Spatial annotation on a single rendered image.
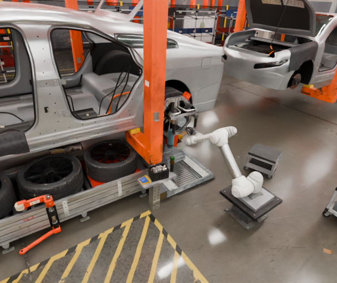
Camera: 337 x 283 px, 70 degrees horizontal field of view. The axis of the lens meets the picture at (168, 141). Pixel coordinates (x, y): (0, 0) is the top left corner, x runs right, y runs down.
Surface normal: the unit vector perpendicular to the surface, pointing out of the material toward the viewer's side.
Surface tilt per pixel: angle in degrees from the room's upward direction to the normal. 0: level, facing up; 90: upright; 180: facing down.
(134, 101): 90
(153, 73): 90
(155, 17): 90
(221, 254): 0
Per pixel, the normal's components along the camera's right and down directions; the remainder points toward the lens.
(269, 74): -0.38, 0.45
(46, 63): 0.54, 0.31
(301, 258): 0.04, -0.86
